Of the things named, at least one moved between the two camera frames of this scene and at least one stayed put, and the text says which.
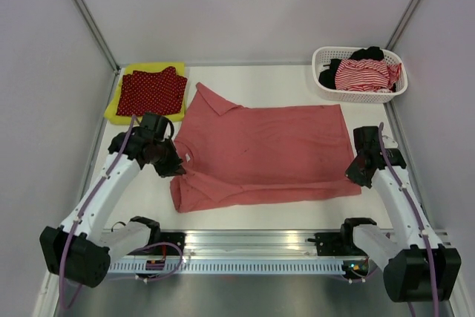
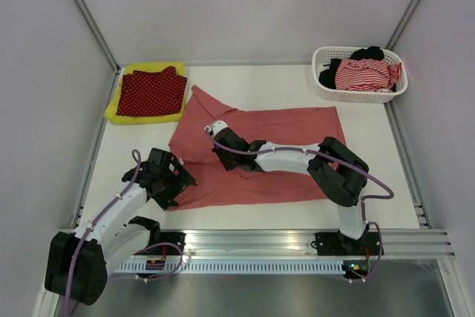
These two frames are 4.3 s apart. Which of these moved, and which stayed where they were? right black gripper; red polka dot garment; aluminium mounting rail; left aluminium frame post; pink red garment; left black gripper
Moved: left black gripper; right black gripper
Stayed: red polka dot garment; left aluminium frame post; aluminium mounting rail; pink red garment
